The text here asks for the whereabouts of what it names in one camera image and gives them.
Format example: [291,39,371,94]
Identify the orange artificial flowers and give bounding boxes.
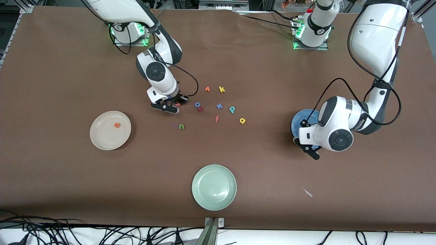
[281,0,307,9]

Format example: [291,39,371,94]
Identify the pale green plate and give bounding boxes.
[191,164,237,211]

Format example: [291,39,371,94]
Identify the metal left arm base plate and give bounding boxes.
[292,19,329,51]

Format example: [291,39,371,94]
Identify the grey metal equipment box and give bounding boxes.
[199,0,249,11]

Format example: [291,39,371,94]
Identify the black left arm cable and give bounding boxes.
[305,7,402,126]

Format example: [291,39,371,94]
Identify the brown table cover sheet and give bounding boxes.
[0,5,436,232]

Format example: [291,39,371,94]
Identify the blue plate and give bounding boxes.
[291,109,324,149]

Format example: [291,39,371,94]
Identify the black cable on table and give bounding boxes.
[235,10,300,34]

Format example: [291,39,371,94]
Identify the beige brown plate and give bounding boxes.
[90,111,132,151]

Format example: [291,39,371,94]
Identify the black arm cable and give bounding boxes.
[108,20,200,98]
[305,7,402,126]

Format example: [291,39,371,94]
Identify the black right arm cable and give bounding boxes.
[108,20,200,98]

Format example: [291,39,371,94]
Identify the aluminium camera post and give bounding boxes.
[196,217,225,245]

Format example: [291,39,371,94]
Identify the black cable tangle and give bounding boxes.
[0,209,205,245]

